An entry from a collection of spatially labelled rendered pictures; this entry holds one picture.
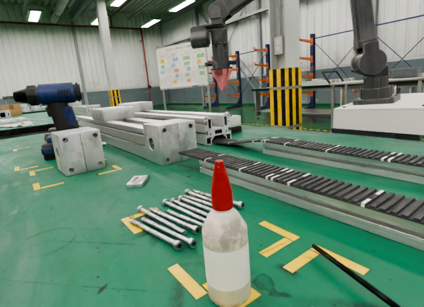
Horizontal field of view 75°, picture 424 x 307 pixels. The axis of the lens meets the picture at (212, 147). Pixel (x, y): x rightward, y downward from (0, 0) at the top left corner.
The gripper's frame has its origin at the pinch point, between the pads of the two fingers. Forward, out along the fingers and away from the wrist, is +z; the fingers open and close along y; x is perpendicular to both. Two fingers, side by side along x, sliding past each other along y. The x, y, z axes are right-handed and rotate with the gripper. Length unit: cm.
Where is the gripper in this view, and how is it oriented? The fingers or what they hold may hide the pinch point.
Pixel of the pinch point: (223, 88)
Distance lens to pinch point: 100.6
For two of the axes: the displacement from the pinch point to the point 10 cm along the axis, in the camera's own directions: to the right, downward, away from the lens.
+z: 0.7, 9.7, 2.2
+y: -8.0, 1.9, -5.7
